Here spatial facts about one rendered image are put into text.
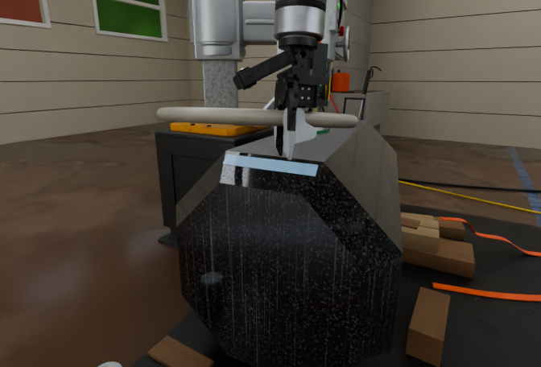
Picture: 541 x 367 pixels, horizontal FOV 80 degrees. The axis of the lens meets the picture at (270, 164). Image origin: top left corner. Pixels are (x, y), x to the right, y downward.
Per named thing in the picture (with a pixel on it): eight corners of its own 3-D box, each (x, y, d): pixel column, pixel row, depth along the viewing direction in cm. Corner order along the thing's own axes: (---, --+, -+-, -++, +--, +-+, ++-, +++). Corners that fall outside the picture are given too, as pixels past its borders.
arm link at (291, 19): (282, 2, 52) (268, 18, 61) (281, 34, 52) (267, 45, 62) (334, 10, 54) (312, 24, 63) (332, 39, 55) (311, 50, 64)
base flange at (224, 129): (167, 129, 197) (166, 122, 196) (216, 121, 239) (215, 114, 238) (233, 137, 175) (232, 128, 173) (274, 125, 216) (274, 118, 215)
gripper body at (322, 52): (328, 110, 57) (333, 39, 56) (282, 108, 55) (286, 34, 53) (311, 110, 65) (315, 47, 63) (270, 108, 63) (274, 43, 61)
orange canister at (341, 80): (328, 94, 452) (328, 69, 443) (340, 92, 492) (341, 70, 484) (342, 94, 440) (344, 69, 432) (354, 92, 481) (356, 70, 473)
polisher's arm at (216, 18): (184, 43, 177) (181, -7, 170) (196, 48, 210) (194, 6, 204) (319, 43, 179) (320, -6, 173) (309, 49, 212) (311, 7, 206)
